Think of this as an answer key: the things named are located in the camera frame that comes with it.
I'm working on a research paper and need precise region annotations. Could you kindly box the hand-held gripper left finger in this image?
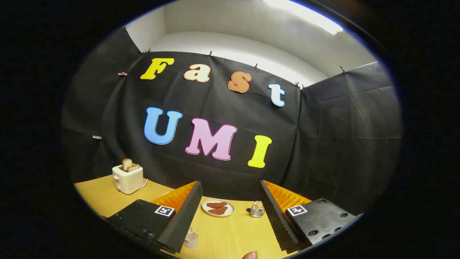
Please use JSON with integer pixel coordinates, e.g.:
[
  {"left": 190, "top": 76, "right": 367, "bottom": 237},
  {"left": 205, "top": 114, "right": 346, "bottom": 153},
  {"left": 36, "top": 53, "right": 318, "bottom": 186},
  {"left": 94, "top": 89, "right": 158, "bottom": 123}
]
[{"left": 102, "top": 181, "right": 203, "bottom": 254}]

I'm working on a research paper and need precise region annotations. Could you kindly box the wooden table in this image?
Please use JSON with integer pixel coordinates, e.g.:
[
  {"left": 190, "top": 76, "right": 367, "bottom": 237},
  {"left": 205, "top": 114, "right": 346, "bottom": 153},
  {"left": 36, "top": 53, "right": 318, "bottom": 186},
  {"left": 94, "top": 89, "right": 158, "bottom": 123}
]
[{"left": 74, "top": 174, "right": 313, "bottom": 259}]

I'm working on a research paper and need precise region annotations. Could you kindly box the clear juice bottle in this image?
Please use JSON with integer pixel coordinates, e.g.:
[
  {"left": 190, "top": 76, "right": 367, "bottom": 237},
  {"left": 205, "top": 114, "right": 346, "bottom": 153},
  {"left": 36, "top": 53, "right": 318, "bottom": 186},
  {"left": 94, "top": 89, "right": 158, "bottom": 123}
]
[{"left": 183, "top": 227, "right": 199, "bottom": 249}]

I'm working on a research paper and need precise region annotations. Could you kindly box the white round plate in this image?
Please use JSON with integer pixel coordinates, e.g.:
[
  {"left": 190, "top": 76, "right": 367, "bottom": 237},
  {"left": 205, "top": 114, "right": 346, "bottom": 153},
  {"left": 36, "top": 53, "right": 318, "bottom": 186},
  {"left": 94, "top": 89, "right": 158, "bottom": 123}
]
[{"left": 201, "top": 199, "right": 235, "bottom": 217}]

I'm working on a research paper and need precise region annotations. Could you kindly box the cream toaster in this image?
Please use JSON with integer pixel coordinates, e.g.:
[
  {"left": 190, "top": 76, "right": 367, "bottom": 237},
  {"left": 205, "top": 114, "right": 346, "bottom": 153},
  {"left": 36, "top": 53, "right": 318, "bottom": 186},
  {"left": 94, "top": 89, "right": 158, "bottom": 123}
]
[{"left": 112, "top": 164, "right": 144, "bottom": 195}]

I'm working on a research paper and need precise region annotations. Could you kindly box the metal wire holder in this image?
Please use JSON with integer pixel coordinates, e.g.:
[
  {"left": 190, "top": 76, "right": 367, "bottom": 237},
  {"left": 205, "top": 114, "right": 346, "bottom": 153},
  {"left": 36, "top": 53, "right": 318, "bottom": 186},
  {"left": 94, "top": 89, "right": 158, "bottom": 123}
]
[{"left": 250, "top": 201, "right": 266, "bottom": 218}]

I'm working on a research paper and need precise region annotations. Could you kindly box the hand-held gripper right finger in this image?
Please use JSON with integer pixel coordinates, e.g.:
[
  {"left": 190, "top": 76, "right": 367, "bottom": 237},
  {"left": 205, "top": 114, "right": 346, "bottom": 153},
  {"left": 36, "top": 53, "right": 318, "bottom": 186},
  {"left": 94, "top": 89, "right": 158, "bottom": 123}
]
[{"left": 259, "top": 180, "right": 363, "bottom": 252}]

